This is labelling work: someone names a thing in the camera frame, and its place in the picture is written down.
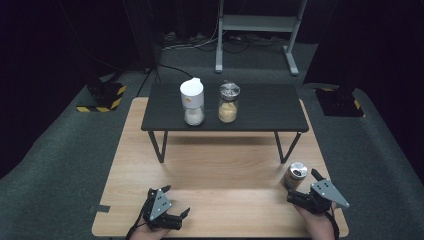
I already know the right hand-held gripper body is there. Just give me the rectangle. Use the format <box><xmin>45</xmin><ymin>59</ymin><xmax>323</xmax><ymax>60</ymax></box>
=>
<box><xmin>286</xmin><ymin>179</ymin><xmax>350</xmax><ymax>215</ymax></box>

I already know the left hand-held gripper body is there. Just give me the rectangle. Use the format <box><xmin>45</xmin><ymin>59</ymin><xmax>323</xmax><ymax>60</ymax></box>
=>
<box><xmin>141</xmin><ymin>187</ymin><xmax>183</xmax><ymax>231</ymax></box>

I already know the glass jar of brown powder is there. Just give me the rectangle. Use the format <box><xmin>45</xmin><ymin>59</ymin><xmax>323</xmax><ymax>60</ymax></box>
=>
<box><xmin>280</xmin><ymin>161</ymin><xmax>309</xmax><ymax>192</ymax></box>

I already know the black shelf with metal legs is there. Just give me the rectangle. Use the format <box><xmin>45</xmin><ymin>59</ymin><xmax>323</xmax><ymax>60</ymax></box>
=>
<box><xmin>140</xmin><ymin>82</ymin><xmax>310</xmax><ymax>165</ymax></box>

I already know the white-capped glass seasoning jar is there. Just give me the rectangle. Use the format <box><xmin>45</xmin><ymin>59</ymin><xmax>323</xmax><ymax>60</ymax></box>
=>
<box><xmin>179</xmin><ymin>77</ymin><xmax>206</xmax><ymax>127</ymax></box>

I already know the glass jar of yellow grains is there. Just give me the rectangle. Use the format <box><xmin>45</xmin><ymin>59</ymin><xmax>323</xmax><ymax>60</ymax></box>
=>
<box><xmin>217</xmin><ymin>82</ymin><xmax>241</xmax><ymax>124</ymax></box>

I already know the person's right hand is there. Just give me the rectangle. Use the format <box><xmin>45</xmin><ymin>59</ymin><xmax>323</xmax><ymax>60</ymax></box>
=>
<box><xmin>293</xmin><ymin>201</ymin><xmax>337</xmax><ymax>240</ymax></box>

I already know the person's left hand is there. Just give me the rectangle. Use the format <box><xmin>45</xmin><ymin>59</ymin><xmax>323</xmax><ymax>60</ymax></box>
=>
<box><xmin>129</xmin><ymin>222</ymin><xmax>171</xmax><ymax>240</ymax></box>

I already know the grey tape strip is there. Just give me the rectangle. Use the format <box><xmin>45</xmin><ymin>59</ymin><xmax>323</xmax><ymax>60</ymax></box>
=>
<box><xmin>88</xmin><ymin>203</ymin><xmax>111</xmax><ymax>214</ymax></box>

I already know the black yellow striped stand base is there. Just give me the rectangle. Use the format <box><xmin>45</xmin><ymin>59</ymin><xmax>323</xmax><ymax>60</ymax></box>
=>
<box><xmin>314</xmin><ymin>86</ymin><xmax>365</xmax><ymax>118</ymax></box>
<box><xmin>76</xmin><ymin>81</ymin><xmax>127</xmax><ymax>114</ymax></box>

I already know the grey metal stand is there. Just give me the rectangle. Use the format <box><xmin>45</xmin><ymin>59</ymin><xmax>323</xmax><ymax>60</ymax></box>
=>
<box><xmin>214</xmin><ymin>0</ymin><xmax>308</xmax><ymax>77</ymax></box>

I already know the right hand-held gripper cable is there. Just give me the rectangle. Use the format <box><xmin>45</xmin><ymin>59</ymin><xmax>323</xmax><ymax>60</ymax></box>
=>
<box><xmin>324</xmin><ymin>209</ymin><xmax>341</xmax><ymax>240</ymax></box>

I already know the hand-held gripper cable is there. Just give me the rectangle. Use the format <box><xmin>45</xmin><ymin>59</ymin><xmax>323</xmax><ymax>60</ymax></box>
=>
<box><xmin>125</xmin><ymin>203</ymin><xmax>148</xmax><ymax>240</ymax></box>
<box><xmin>324</xmin><ymin>209</ymin><xmax>341</xmax><ymax>240</ymax></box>

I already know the left hand-held gripper cable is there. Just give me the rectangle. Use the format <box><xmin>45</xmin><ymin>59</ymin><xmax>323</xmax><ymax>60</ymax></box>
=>
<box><xmin>125</xmin><ymin>203</ymin><xmax>148</xmax><ymax>240</ymax></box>

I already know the black floor cable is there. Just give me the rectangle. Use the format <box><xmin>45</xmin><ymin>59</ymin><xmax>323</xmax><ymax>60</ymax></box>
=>
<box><xmin>135</xmin><ymin>63</ymin><xmax>194</xmax><ymax>98</ymax></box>

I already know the bundle of floor cables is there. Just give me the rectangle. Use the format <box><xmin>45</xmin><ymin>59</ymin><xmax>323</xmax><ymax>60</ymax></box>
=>
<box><xmin>161</xmin><ymin>30</ymin><xmax>288</xmax><ymax>54</ymax></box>

